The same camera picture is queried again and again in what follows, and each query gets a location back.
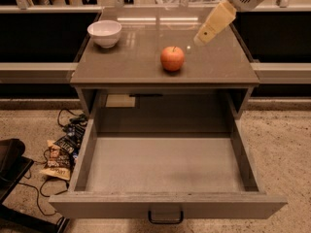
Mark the white ceramic bowl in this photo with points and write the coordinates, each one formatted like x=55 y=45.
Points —
x=105 y=33

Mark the red apple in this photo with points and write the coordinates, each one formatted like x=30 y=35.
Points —
x=172 y=59

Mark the cream label inside cabinet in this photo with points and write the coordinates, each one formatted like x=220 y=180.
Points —
x=120 y=101

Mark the grey cabinet with glossy top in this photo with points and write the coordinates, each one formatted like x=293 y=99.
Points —
x=133 y=64

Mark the yellow snack bag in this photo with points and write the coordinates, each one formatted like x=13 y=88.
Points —
x=58 y=164

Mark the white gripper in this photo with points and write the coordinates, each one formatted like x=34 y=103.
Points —
x=221 y=17

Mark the black drawer handle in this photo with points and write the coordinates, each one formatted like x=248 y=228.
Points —
x=165 y=219

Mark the grey open drawer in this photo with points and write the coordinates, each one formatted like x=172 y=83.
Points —
x=169 y=153

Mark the dark blue snack bag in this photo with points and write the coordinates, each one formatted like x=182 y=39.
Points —
x=72 y=140

